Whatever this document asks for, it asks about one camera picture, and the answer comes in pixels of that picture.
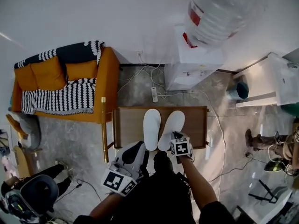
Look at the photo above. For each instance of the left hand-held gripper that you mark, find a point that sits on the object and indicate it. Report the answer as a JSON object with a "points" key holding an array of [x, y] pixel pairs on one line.
{"points": [[129, 154]]}

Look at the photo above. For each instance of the teal bin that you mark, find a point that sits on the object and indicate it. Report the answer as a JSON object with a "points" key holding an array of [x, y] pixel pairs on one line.
{"points": [[240, 90]]}

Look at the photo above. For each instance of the gold metal pole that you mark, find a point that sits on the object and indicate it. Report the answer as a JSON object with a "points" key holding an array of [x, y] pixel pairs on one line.
{"points": [[104, 129]]}

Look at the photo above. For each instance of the grey round seat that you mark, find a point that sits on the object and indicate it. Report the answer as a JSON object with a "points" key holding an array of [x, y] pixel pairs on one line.
{"points": [[39, 190]]}

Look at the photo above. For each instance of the person's right forearm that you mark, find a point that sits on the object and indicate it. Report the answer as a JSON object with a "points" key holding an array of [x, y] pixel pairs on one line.
{"points": [[198, 183]]}

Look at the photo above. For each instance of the white slipper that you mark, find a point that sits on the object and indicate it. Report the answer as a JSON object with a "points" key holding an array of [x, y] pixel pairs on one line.
{"points": [[171, 125], [151, 129]]}

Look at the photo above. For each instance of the black green device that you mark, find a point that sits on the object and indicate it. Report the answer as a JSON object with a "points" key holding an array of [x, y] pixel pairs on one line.
{"points": [[273, 165]]}

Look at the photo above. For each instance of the light wooden chair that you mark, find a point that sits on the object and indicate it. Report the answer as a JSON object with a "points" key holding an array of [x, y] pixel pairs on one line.
{"points": [[22, 160]]}

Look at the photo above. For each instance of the black white patterned blanket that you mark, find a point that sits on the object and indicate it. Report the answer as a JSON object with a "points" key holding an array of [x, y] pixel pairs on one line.
{"points": [[63, 97]]}

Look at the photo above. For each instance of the white cabinet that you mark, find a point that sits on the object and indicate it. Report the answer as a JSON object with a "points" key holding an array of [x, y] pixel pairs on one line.
{"points": [[278, 78]]}

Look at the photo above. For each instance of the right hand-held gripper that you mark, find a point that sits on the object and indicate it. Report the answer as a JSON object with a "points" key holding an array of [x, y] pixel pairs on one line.
{"points": [[180, 147]]}

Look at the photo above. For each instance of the black folding stand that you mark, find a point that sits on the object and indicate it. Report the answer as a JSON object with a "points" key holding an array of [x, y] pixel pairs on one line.
{"points": [[265, 192]]}

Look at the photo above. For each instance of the person's black clothing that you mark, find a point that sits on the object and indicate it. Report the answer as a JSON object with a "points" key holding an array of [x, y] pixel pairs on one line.
{"points": [[161, 195]]}

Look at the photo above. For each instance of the white power strip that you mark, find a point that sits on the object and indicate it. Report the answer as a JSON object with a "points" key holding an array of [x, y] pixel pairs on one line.
{"points": [[154, 94]]}

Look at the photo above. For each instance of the grey cushion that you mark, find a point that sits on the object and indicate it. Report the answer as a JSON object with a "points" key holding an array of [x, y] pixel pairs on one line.
{"points": [[29, 127]]}

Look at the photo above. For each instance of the brown wooden low table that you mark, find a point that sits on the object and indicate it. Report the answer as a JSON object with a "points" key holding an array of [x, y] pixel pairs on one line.
{"points": [[130, 127]]}

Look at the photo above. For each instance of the orange sofa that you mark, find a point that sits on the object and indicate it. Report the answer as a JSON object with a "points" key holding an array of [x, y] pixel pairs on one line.
{"points": [[108, 78]]}

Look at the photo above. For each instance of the person's left forearm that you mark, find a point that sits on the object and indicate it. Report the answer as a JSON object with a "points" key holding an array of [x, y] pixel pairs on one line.
{"points": [[105, 205]]}

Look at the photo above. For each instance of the clear large water bottle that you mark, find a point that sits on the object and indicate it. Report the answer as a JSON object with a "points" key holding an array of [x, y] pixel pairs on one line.
{"points": [[217, 15]]}

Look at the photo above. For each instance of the white water dispenser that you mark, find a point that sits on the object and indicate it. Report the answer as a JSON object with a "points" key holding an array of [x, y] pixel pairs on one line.
{"points": [[194, 64]]}

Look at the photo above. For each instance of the black yellow machine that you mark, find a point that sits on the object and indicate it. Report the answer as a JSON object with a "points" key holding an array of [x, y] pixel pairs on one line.
{"points": [[16, 205]]}

